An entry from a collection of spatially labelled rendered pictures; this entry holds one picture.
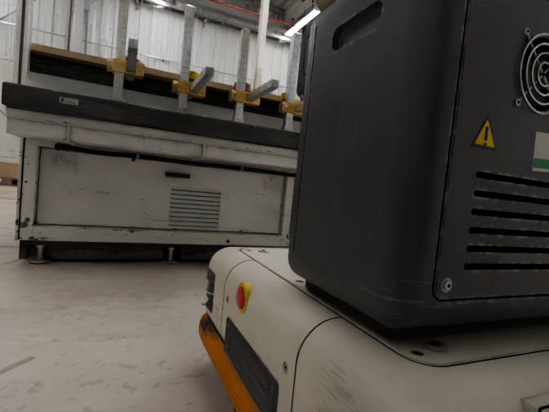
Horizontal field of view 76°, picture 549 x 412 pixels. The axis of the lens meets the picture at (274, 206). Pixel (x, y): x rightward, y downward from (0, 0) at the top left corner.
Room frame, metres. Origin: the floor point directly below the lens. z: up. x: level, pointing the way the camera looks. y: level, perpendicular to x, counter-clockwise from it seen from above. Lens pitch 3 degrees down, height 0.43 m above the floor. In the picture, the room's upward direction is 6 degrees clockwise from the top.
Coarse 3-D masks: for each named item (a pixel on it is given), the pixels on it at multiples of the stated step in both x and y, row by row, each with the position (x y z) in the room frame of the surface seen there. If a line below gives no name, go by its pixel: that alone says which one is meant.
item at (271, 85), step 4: (272, 80) 1.35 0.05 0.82; (276, 80) 1.36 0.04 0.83; (264, 84) 1.42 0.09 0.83; (268, 84) 1.38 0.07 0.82; (272, 84) 1.35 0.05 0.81; (276, 84) 1.36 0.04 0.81; (256, 88) 1.51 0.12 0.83; (260, 88) 1.46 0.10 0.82; (264, 88) 1.42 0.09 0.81; (268, 88) 1.38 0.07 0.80; (272, 88) 1.38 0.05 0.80; (276, 88) 1.37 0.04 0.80; (252, 92) 1.54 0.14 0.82; (256, 92) 1.50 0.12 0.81; (260, 92) 1.46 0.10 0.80; (264, 92) 1.45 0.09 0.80; (268, 92) 1.44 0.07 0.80; (248, 96) 1.59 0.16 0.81; (252, 96) 1.54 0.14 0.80; (256, 96) 1.53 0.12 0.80; (260, 96) 1.52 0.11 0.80; (248, 100) 1.60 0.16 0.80; (252, 100) 1.59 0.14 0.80
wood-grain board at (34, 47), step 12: (36, 48) 1.43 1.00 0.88; (48, 48) 1.44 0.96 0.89; (72, 60) 1.52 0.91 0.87; (84, 60) 1.50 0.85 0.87; (96, 60) 1.52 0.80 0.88; (144, 72) 1.59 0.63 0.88; (156, 72) 1.61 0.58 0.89; (168, 72) 1.63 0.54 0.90; (216, 84) 1.73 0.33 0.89; (264, 96) 1.83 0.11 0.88; (276, 96) 1.85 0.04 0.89
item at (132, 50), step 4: (128, 40) 1.15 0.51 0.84; (132, 40) 1.15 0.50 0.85; (136, 40) 1.16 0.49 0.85; (128, 44) 1.15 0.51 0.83; (132, 44) 1.15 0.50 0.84; (136, 44) 1.16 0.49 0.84; (128, 48) 1.16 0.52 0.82; (132, 48) 1.16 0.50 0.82; (136, 48) 1.16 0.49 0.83; (128, 52) 1.20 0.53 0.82; (132, 52) 1.20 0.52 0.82; (136, 52) 1.19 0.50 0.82; (128, 56) 1.24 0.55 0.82; (132, 56) 1.24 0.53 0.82; (136, 56) 1.23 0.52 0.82; (128, 60) 1.29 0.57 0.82; (132, 60) 1.28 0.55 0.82; (128, 64) 1.32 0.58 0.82; (132, 64) 1.32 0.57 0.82; (128, 68) 1.37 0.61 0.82; (132, 68) 1.37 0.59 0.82; (128, 80) 1.52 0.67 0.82; (132, 80) 1.55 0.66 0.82
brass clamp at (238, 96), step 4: (232, 92) 1.59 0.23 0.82; (236, 92) 1.59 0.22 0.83; (240, 92) 1.60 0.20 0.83; (244, 92) 1.61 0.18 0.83; (248, 92) 1.62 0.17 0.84; (232, 96) 1.59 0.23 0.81; (236, 96) 1.59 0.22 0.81; (240, 96) 1.60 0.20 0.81; (244, 96) 1.61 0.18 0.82; (232, 100) 1.60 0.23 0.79; (236, 100) 1.59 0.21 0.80; (240, 100) 1.60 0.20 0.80; (244, 100) 1.61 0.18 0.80; (256, 100) 1.63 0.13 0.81; (244, 104) 1.64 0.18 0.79; (248, 104) 1.63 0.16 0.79; (252, 104) 1.63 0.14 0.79; (256, 104) 1.63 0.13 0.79
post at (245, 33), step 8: (248, 32) 1.61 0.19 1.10; (240, 40) 1.62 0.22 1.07; (248, 40) 1.61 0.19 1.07; (240, 48) 1.61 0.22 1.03; (248, 48) 1.62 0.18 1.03; (240, 56) 1.60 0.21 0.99; (240, 64) 1.60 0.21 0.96; (240, 72) 1.60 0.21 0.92; (240, 80) 1.61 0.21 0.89; (240, 88) 1.61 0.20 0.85; (240, 104) 1.61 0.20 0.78; (240, 112) 1.61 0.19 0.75
